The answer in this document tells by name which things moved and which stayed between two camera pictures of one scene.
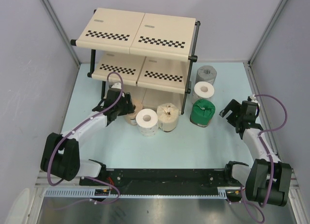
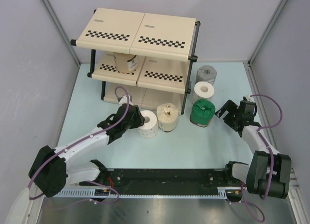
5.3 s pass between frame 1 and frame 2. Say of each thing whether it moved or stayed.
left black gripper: moved
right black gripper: stayed
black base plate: stayed
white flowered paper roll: stayed
